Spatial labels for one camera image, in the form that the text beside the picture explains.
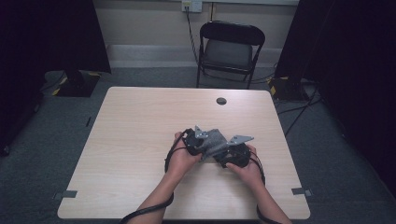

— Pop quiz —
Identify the white wall socket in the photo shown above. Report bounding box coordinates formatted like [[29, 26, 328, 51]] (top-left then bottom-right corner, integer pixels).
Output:
[[181, 0, 204, 13]]

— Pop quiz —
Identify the dark curtain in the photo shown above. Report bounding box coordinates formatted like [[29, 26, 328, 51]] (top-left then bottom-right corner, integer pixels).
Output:
[[274, 0, 396, 197], [0, 0, 112, 157]]

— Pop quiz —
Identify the grey cloth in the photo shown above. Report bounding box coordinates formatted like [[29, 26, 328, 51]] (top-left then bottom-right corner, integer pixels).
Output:
[[199, 128, 232, 162]]

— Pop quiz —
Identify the hand-held gripper cable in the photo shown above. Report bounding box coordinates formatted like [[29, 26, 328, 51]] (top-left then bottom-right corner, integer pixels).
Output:
[[120, 128, 190, 224], [248, 155, 283, 224]]

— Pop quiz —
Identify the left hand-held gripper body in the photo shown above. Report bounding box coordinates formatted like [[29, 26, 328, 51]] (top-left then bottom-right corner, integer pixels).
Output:
[[182, 125, 209, 157]]

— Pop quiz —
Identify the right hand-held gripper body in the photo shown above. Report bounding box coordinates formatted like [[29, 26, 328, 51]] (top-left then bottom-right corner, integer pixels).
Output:
[[223, 134, 255, 168]]

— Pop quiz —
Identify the person's right hand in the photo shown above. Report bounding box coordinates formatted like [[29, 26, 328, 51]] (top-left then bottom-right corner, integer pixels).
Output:
[[226, 145, 265, 189]]

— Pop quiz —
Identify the right hand-held gripper cable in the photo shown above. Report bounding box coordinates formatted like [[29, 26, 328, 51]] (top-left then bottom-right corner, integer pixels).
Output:
[[248, 155, 283, 224]]

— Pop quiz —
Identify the black stand base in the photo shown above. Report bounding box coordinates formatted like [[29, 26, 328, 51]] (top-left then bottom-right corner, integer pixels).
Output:
[[55, 69, 101, 98], [269, 76, 309, 102]]

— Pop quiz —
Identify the black wall socket cable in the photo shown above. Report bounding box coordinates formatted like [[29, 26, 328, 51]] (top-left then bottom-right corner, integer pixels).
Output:
[[185, 7, 200, 63]]

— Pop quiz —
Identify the left hand-held gripper cable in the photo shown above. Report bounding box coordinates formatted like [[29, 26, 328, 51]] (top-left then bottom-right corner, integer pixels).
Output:
[[120, 128, 190, 224]]

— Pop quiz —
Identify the person's left hand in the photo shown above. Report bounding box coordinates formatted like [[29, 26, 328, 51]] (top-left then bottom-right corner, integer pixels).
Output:
[[167, 132, 203, 179]]

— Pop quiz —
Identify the black folding chair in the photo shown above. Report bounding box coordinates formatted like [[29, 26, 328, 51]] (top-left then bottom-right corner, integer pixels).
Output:
[[195, 20, 266, 91]]

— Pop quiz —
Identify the grey tape strip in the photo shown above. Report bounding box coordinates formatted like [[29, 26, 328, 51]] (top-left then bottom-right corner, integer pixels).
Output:
[[52, 189, 78, 201], [291, 187, 313, 198]]

